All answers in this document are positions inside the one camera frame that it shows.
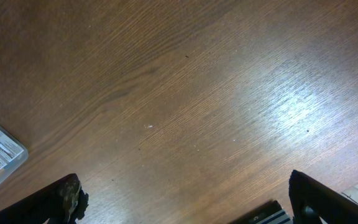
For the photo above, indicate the dark striped base plate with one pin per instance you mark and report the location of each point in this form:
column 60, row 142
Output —
column 270, row 212

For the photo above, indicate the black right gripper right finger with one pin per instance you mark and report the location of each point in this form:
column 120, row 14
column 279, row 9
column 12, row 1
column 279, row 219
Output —
column 313, row 202

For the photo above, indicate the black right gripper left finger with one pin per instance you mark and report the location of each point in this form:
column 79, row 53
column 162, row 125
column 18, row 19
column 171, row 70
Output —
column 62, row 202

